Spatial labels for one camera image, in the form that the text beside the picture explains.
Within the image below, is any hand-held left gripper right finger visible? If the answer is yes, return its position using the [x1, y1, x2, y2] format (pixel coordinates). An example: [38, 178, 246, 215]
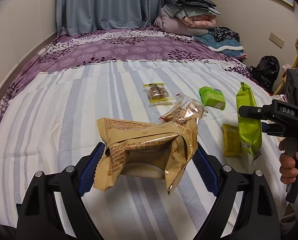
[192, 142, 282, 240]

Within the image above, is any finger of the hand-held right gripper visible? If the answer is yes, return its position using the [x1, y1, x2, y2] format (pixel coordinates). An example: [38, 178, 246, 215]
[261, 121, 288, 137]
[238, 105, 275, 121]

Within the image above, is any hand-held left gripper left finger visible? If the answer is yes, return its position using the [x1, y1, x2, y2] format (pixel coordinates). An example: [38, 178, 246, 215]
[16, 142, 105, 240]

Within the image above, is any large green seaweed packet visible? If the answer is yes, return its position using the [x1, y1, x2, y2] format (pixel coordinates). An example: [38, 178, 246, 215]
[236, 82, 264, 166]

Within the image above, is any small bright green packet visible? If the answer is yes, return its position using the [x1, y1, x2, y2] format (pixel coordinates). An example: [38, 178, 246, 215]
[198, 86, 226, 111]

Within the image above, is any tan snack bag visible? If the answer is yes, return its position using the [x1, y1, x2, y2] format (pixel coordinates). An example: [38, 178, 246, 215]
[93, 117, 199, 195]

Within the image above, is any yellow-edged clear cookie packet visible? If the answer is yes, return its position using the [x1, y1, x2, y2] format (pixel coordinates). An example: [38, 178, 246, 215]
[142, 82, 175, 107]

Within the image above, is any clear packet of nut snacks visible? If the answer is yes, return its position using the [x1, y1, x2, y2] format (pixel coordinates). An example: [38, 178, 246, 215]
[160, 93, 207, 128]

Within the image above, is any person's right hand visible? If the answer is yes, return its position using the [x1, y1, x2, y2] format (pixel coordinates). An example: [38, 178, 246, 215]
[279, 140, 298, 185]

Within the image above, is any olive yellow snack packet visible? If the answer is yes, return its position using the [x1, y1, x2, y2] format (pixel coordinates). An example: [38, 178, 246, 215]
[221, 123, 245, 157]

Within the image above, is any black bag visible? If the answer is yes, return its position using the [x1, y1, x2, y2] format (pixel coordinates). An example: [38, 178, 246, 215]
[250, 55, 280, 90]

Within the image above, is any grey striped white blanket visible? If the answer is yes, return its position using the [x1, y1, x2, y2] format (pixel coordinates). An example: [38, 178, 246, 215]
[0, 59, 290, 240]

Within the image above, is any leopard print cloth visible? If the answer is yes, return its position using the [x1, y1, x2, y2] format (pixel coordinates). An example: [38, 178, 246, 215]
[209, 27, 240, 43]

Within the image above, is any pink quilt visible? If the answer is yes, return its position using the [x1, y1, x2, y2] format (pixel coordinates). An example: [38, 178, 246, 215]
[181, 14, 218, 29]

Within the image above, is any grey-green folded sheet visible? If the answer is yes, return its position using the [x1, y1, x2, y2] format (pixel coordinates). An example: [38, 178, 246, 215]
[163, 4, 221, 19]

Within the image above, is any mauve quilt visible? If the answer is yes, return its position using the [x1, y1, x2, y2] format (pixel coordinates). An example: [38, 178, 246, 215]
[154, 8, 209, 37]

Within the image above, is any purple floral bedsheet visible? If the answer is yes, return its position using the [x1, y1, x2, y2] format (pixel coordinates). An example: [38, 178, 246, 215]
[0, 26, 255, 130]

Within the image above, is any grey-blue curtain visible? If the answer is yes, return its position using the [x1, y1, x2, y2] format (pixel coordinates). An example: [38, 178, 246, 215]
[56, 0, 211, 37]

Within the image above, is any wall socket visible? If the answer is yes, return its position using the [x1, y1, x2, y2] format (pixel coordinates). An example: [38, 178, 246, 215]
[269, 32, 285, 47]

